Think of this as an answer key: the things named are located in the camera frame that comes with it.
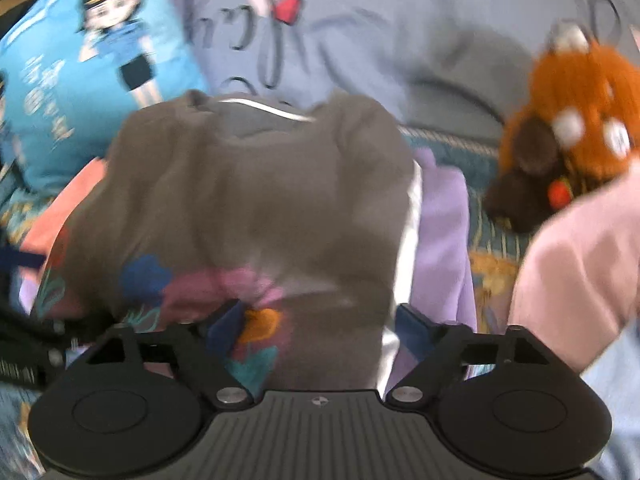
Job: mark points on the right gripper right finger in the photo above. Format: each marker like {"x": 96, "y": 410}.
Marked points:
{"x": 437, "y": 348}

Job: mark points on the pink cloth under plush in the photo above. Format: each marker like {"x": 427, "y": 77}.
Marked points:
{"x": 578, "y": 285}

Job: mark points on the grey garment with pink cuffs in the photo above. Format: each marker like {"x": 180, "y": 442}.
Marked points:
{"x": 299, "y": 215}

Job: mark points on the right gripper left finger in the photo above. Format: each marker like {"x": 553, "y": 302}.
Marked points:
{"x": 201, "y": 349}

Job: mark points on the folded white garment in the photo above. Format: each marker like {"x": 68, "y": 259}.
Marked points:
{"x": 403, "y": 278}

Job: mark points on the folded purple garment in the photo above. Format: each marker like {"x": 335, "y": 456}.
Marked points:
{"x": 441, "y": 287}

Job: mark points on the light blue garment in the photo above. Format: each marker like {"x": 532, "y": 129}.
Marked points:
{"x": 615, "y": 376}

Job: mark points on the grey printed sofa cover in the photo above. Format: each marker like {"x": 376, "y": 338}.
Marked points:
{"x": 459, "y": 66}

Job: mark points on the folded coral pink garment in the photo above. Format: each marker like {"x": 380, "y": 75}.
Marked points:
{"x": 44, "y": 231}

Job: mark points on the red panda plush toy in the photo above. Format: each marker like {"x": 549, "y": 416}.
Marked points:
{"x": 578, "y": 131}

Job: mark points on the blue cartoon police cushion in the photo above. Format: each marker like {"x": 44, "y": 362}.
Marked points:
{"x": 72, "y": 71}

